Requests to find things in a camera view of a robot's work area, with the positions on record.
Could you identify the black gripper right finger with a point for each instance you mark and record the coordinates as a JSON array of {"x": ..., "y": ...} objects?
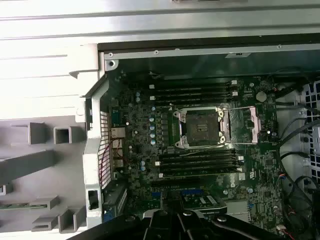
[{"x": 197, "y": 225}]

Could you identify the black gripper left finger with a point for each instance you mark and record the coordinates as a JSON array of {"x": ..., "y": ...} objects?
[{"x": 160, "y": 225}]

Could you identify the thin metal locking lever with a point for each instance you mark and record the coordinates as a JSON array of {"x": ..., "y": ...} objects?
[{"x": 207, "y": 150}]

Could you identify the metal socket cover frame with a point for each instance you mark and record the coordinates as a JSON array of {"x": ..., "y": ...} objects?
[{"x": 255, "y": 125}]

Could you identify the CPU socket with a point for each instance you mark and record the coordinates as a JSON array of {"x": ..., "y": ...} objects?
[{"x": 200, "y": 127}]

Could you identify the blue expansion slot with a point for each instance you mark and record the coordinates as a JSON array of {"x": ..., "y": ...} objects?
[{"x": 160, "y": 193}]

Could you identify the silver chipset heatsink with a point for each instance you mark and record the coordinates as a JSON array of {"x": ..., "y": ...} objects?
[{"x": 237, "y": 208}]

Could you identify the green motherboard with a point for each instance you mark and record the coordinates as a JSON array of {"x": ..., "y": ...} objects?
[{"x": 140, "y": 140}]

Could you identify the black open PC case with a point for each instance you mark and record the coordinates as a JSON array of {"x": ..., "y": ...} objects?
[{"x": 95, "y": 155}]

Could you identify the grey parts rack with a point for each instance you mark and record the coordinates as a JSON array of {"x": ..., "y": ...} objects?
[{"x": 70, "y": 175}]

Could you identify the green RAM stick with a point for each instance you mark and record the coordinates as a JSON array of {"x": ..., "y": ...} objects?
[{"x": 20, "y": 206}]

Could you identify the silver coin battery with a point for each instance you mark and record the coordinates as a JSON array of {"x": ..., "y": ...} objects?
[{"x": 261, "y": 95}]

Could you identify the perforated metal drive cage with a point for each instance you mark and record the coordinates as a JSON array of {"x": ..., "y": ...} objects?
[{"x": 311, "y": 110}]

